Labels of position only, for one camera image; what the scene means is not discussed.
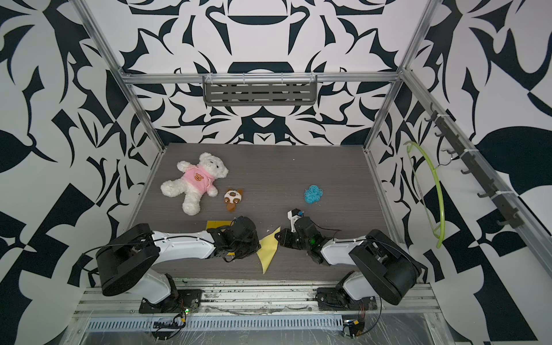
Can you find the turquoise yarn ball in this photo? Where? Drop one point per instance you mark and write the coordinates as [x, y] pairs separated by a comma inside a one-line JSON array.
[[313, 194]]

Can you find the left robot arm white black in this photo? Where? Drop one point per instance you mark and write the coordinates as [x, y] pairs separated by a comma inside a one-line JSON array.
[[125, 265]]

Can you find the white teddy bear pink shirt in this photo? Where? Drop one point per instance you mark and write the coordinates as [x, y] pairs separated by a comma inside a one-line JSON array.
[[196, 181]]

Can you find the black wall hook rail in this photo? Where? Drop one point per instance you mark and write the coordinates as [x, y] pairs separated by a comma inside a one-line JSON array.
[[472, 159]]

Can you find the small brown white plush toy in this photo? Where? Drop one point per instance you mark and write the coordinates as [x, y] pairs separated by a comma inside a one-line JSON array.
[[232, 198]]

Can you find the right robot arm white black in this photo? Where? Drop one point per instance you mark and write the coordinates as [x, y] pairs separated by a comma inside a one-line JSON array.
[[383, 269]]

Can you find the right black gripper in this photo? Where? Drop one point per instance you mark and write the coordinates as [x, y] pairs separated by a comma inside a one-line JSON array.
[[283, 241]]

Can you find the dark yellow square paper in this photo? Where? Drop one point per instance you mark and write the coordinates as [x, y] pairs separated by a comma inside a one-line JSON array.
[[223, 225]]

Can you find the grey slotted wall shelf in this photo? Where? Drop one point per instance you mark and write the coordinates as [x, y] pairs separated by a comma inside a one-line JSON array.
[[260, 90]]

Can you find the light yellow square paper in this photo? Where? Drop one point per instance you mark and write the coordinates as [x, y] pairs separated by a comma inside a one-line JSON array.
[[269, 246]]

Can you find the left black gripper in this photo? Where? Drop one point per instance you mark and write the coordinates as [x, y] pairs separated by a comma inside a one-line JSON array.
[[256, 247]]

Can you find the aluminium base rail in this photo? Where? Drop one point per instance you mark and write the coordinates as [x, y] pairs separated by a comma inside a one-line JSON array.
[[221, 298]]

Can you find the white perforated cable duct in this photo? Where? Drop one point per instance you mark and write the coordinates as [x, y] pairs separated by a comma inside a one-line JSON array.
[[220, 323]]

